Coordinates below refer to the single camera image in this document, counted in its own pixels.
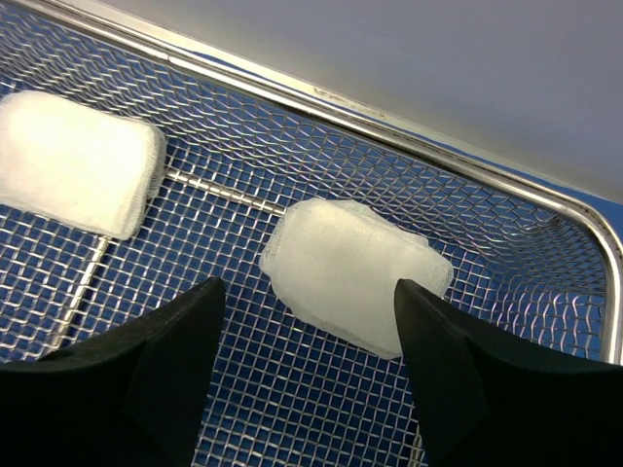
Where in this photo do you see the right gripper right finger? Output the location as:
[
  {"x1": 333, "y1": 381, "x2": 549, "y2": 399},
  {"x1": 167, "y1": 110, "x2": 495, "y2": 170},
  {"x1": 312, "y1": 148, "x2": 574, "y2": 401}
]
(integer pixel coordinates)
[{"x1": 394, "y1": 279, "x2": 622, "y2": 466}]

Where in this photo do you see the white gauze roll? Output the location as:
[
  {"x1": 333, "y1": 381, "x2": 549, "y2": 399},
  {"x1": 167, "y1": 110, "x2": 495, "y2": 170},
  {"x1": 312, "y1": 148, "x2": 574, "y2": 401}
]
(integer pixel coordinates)
[
  {"x1": 1, "y1": 90, "x2": 166, "y2": 239},
  {"x1": 259, "y1": 198, "x2": 454, "y2": 359}
]

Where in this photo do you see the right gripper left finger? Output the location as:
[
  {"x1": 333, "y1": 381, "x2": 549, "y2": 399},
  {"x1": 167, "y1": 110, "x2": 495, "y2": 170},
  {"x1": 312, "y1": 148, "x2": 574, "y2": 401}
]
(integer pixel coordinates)
[{"x1": 1, "y1": 277, "x2": 226, "y2": 466}]

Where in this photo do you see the steel mesh instrument tray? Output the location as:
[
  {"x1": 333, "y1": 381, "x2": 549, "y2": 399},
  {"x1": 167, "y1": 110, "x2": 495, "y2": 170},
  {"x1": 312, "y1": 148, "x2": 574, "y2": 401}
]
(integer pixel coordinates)
[{"x1": 1, "y1": 1, "x2": 622, "y2": 466}]

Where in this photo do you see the blue surgical drape cloth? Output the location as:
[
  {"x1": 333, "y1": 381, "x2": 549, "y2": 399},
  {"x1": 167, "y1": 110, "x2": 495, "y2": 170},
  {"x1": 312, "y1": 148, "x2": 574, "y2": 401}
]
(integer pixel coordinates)
[{"x1": 179, "y1": 48, "x2": 622, "y2": 203}]

